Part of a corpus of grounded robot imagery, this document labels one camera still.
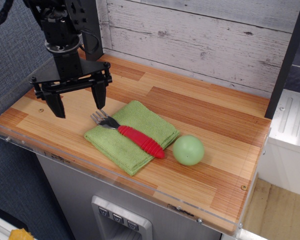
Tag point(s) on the folded green cloth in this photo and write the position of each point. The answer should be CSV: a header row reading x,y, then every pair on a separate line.
x,y
123,151

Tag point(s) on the black and white base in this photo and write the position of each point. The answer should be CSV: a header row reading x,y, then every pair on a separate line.
x,y
9,223

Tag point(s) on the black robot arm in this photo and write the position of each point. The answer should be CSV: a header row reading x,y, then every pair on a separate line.
x,y
63,21

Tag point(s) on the yellow object at corner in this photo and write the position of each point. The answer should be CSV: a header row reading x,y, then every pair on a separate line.
x,y
20,234

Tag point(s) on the white toy sink unit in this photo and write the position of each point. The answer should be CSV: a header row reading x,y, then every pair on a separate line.
x,y
279,163

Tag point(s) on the right dark vertical post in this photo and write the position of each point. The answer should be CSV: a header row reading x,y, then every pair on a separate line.
x,y
284,70

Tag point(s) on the red handled metal fork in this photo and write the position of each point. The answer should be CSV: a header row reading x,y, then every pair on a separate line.
x,y
145,142

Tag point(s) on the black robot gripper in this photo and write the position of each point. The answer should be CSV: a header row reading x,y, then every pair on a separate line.
x,y
69,72

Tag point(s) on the grey toy fridge cabinet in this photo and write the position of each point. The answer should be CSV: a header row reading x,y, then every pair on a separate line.
x,y
98,207

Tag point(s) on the green ball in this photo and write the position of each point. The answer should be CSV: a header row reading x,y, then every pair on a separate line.
x,y
188,150

